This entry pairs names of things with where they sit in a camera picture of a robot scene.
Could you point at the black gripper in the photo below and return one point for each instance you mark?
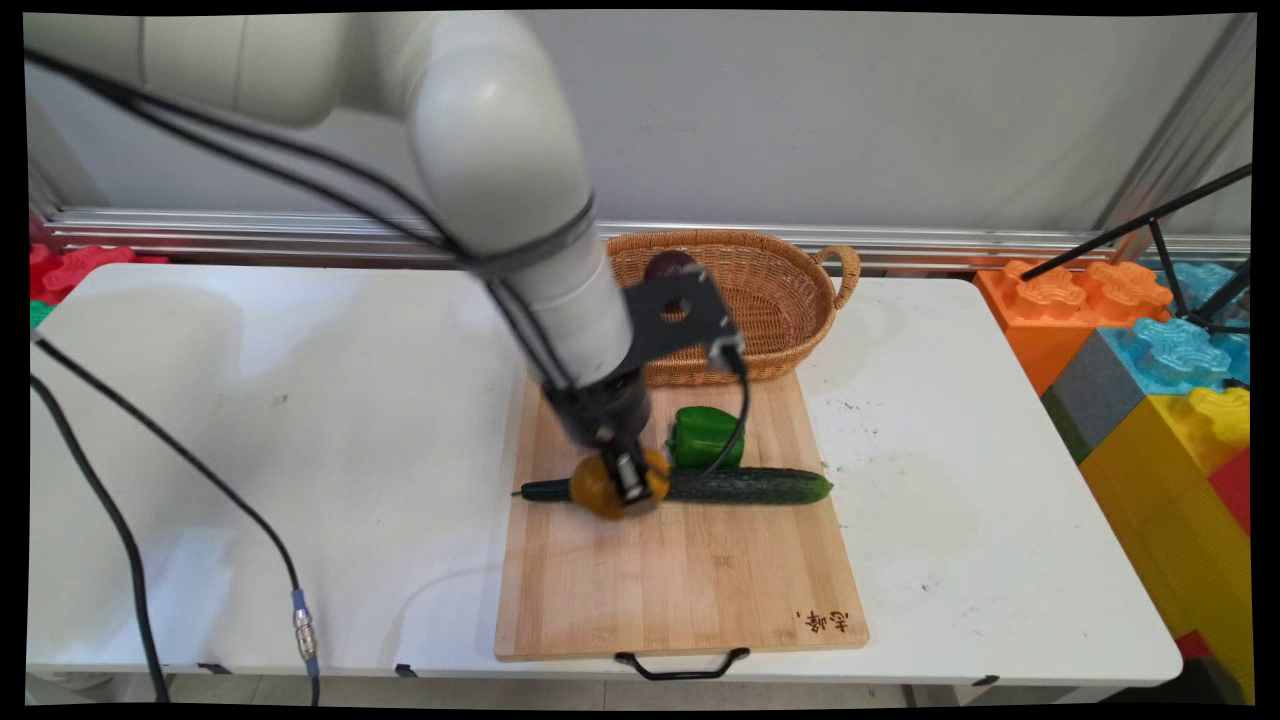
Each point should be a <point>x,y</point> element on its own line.
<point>600,410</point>

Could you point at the yellow bell pepper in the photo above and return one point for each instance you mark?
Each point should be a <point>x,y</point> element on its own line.
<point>592,490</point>

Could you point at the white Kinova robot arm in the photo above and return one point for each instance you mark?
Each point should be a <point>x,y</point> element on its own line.
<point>490,160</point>

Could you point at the green bell pepper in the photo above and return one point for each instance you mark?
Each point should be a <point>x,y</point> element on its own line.
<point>705,435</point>

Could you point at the wooden cutting board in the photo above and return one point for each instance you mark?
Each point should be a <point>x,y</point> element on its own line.
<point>660,580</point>

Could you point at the dark green cucumber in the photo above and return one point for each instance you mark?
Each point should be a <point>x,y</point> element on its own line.
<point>750,486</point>

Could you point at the purple onion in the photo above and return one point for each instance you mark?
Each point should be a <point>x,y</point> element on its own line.
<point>668,266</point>

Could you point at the woven wicker basket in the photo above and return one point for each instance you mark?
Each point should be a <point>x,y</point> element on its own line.
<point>780,300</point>

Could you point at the orange toy block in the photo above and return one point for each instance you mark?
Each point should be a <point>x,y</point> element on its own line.
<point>1040,315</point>

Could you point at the grey toy block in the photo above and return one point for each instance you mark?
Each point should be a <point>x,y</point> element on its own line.
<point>1095,395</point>

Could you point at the red toy block with studs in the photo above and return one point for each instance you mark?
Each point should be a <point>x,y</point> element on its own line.
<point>75,268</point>

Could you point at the blue toy block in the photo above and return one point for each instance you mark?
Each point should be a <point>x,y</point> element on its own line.
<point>1175,355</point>

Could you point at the green toy block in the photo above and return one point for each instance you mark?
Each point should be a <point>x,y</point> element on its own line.
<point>38,312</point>

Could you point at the black tripod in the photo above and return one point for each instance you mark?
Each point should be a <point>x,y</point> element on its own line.
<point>1165,250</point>

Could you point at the red toy block beside yellow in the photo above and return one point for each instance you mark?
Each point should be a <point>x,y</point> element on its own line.
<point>1235,490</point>

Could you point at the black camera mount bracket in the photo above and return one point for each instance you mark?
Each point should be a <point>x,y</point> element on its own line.
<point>680,315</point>

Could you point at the aluminium rail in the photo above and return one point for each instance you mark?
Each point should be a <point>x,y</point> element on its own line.
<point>900,245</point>

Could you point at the slanted aluminium post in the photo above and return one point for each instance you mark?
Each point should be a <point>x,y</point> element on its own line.
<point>1170,130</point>

